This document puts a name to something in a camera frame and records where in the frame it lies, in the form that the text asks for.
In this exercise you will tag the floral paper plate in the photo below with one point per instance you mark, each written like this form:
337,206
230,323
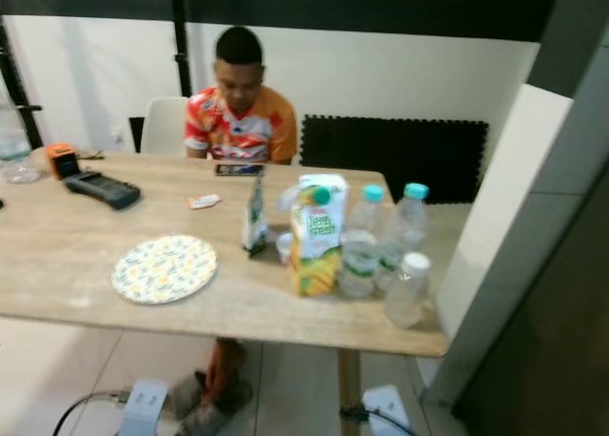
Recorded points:
164,269

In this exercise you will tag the black smartphone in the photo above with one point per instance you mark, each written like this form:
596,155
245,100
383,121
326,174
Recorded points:
240,169

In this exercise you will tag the black vertical pole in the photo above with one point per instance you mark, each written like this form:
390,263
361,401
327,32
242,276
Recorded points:
180,41

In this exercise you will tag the large clear water bottle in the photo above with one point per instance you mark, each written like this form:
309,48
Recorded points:
17,150

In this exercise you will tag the small white red packet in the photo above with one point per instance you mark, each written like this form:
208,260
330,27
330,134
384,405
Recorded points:
205,201

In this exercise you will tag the white chair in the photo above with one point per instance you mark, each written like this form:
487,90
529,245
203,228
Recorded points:
164,127

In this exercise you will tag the seated person in orange shirt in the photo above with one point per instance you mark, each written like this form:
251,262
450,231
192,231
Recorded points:
240,122

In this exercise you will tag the green white standing pouch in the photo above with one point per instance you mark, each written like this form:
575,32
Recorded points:
255,222

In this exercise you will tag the black foam mat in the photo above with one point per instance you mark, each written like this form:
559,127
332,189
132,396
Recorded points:
395,155

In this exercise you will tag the black card terminal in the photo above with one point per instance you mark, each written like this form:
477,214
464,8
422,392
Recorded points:
103,188

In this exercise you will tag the black slanted tripod stand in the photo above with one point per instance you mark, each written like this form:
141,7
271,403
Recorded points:
19,98

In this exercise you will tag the small white cup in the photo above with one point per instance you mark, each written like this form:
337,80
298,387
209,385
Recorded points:
284,248

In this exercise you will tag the white cap clear bottle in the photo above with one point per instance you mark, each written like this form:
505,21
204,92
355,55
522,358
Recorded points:
407,291

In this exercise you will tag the mango juice carton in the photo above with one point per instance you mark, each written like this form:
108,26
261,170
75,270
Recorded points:
316,241

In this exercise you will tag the teal cap water bottle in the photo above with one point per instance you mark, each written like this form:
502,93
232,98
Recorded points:
409,222
360,250

